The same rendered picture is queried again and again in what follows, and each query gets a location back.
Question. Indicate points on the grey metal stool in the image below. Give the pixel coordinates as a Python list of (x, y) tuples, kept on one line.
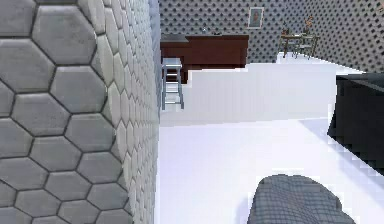
[(172, 63)]

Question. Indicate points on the dark red wooden counter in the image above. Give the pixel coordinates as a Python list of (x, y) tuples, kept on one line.
[(216, 50)]

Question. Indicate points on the framed portrait picture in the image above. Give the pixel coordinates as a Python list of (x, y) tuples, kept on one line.
[(255, 17)]

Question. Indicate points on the small dark potted plant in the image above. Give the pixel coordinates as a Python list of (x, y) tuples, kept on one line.
[(285, 30)]

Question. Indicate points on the small wooden side table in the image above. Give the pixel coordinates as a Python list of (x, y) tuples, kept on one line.
[(297, 39)]

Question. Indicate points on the orange flower plant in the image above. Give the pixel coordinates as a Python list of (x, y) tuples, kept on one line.
[(308, 23)]

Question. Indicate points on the black cabinet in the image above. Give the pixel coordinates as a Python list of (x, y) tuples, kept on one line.
[(361, 110)]

